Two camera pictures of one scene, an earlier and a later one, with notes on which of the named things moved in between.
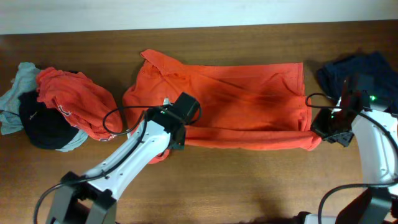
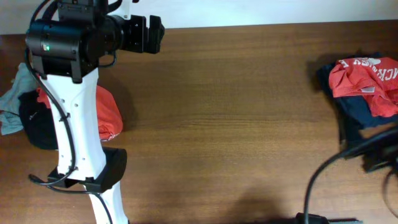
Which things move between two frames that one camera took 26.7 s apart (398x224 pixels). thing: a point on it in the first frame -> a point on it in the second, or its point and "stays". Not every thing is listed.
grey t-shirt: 25,80 stays
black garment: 46,127 stays
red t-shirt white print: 261,106 -> 375,79
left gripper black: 180,145 -> 142,43
